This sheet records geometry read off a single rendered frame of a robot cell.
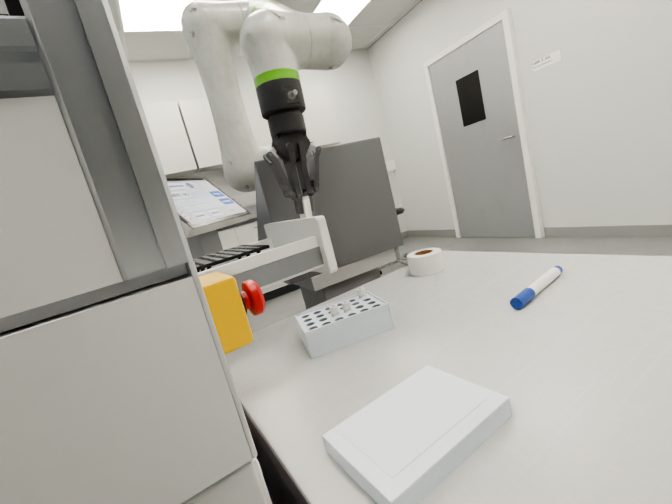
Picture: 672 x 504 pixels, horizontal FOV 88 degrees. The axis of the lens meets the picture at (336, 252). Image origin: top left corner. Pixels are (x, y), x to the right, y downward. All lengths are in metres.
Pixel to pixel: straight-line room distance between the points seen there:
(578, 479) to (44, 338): 0.32
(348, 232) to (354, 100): 4.47
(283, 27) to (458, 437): 0.71
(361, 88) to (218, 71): 4.43
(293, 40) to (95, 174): 0.60
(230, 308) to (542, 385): 0.29
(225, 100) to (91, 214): 0.92
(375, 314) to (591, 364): 0.24
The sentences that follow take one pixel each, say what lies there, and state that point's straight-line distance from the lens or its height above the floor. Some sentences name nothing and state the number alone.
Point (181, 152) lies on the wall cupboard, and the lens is 4.08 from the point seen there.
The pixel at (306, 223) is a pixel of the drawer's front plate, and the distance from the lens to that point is 0.67.
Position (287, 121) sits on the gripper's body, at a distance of 0.73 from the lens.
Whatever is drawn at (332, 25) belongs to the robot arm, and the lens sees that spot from 0.83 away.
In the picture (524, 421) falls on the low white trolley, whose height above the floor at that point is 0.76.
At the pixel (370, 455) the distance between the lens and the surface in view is 0.29.
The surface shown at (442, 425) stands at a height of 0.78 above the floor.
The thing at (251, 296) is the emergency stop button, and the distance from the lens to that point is 0.38.
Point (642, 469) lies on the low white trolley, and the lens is 0.31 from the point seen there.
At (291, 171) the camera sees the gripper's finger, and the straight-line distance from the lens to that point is 0.73.
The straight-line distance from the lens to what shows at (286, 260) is 0.62.
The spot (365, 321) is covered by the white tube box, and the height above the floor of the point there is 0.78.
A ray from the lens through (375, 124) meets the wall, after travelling 5.44.
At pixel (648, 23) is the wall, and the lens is 3.62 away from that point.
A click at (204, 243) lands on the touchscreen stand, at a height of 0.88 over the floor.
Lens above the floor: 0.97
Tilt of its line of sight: 10 degrees down
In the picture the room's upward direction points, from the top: 14 degrees counter-clockwise
